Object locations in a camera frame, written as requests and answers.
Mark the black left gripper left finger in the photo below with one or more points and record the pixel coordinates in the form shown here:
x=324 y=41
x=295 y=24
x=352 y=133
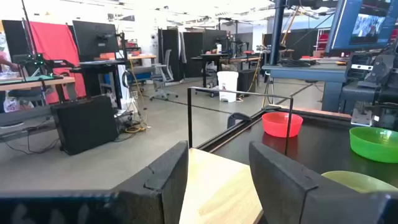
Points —
x=149 y=199

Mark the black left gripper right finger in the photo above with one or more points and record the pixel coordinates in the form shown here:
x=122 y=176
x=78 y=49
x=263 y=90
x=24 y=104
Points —
x=289 y=193

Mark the small red plastic bowl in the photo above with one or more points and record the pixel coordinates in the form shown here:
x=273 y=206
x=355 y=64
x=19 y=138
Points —
x=281 y=126

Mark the small yellow plastic bowl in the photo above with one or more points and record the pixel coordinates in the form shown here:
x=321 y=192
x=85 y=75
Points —
x=357 y=182

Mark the small green plastic bowl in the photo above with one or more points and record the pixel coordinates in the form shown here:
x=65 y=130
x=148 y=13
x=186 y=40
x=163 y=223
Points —
x=373 y=146

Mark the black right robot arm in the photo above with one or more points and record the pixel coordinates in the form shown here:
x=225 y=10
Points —
x=384 y=90

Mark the black table mat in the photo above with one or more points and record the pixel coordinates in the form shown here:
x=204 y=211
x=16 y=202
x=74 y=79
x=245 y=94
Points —
x=323 y=149

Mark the black table clamp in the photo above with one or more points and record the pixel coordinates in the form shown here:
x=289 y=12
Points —
x=237 y=119

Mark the black computer case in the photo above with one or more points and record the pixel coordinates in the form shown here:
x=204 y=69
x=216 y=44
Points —
x=85 y=124

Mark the black trash bin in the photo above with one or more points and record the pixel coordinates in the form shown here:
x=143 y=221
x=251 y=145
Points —
x=246 y=81

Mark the grey monitor cart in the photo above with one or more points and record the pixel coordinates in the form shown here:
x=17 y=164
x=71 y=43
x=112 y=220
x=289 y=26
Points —
x=311 y=73

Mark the white trash bin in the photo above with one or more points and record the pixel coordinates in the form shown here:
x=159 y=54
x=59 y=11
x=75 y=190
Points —
x=227 y=85

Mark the grey office chair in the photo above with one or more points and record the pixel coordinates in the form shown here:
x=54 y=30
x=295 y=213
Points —
x=163 y=74

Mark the black partition panel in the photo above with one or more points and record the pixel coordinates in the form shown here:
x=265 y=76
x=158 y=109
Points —
x=169 y=53

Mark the black desk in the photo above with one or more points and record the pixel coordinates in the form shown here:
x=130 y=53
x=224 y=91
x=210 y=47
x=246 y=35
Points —
x=211 y=56

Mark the white bottle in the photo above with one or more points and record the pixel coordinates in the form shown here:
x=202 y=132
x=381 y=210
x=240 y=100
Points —
x=219 y=48

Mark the dark monitor pole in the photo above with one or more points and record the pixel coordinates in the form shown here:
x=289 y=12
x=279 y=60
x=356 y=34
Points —
x=276 y=31

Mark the wooden desk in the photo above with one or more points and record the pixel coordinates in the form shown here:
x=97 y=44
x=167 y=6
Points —
x=31 y=83

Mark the black monitor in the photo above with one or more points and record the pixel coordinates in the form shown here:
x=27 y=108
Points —
x=94 y=39

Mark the blue screen monitor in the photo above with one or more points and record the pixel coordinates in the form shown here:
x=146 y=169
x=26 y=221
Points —
x=342 y=25

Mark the red fabric panel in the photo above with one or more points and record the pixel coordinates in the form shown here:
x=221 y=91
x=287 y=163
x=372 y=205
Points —
x=54 y=43

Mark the person's hand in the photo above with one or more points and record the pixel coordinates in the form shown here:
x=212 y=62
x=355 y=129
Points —
x=7 y=62

